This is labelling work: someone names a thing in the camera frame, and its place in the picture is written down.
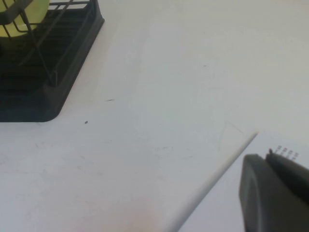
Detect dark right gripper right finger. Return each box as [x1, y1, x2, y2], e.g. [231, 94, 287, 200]
[265, 148, 309, 203]

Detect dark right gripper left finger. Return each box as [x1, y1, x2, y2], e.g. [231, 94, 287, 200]
[238, 154, 309, 232]

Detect yellow round plate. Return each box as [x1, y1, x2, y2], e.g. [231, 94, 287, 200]
[0, 0, 50, 39]

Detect black plastic drain tray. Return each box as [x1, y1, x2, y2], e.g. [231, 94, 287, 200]
[0, 0, 106, 123]

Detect black wire dish rack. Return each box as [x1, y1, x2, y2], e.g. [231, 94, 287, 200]
[0, 0, 97, 87]

